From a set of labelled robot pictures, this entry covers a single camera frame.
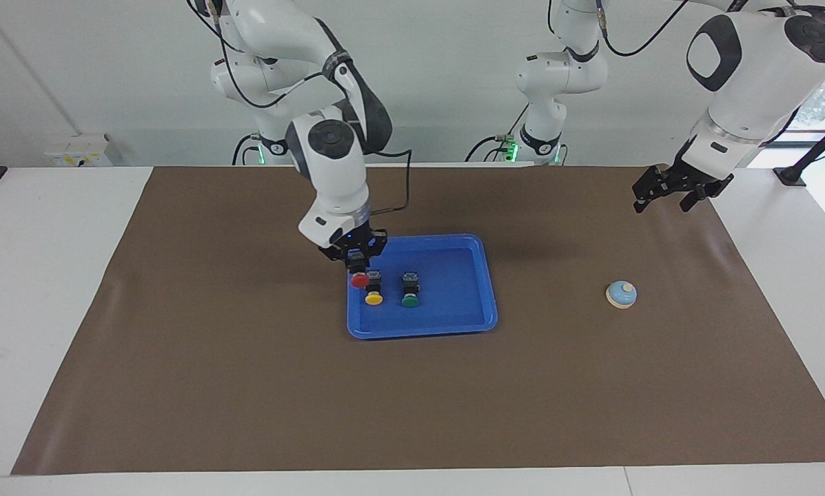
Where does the blue plastic tray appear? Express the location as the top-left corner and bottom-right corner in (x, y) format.
(347, 234), (499, 340)

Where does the black angled stand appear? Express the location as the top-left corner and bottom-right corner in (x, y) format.
(773, 110), (825, 188)

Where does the brown table mat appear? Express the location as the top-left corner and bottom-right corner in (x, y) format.
(10, 164), (825, 476)

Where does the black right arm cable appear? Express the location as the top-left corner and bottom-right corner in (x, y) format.
(188, 0), (413, 214)

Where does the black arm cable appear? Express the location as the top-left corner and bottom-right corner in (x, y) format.
(188, 0), (413, 214)
(595, 0), (825, 59)

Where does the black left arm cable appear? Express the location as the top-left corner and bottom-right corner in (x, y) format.
(595, 0), (825, 59)

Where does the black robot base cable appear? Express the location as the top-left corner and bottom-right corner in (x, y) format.
(464, 103), (530, 164)
(232, 132), (296, 166)

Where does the white wall outlet box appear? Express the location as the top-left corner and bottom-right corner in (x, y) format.
(45, 134), (113, 167)

